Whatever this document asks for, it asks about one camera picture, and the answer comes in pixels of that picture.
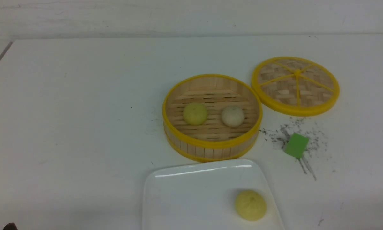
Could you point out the white steamed bun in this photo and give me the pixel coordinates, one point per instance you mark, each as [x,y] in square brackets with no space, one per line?
[232,116]

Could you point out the bamboo steamer lid yellow rim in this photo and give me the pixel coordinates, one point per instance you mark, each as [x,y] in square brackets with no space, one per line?
[295,86]

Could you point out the yellow steamed bun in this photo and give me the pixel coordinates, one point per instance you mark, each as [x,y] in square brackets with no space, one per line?
[250,205]
[195,114]

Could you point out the white square plate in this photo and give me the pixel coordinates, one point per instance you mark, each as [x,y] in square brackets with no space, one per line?
[201,197]

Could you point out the green tape piece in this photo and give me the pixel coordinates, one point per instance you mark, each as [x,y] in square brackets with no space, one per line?
[296,145]

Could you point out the bamboo steamer basket yellow rim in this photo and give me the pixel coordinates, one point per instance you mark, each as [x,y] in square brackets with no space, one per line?
[212,140]

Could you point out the yellow steamed bun on plate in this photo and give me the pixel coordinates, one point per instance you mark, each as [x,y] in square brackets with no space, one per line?
[250,205]

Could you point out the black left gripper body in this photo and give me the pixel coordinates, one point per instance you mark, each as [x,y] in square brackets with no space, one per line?
[10,226]

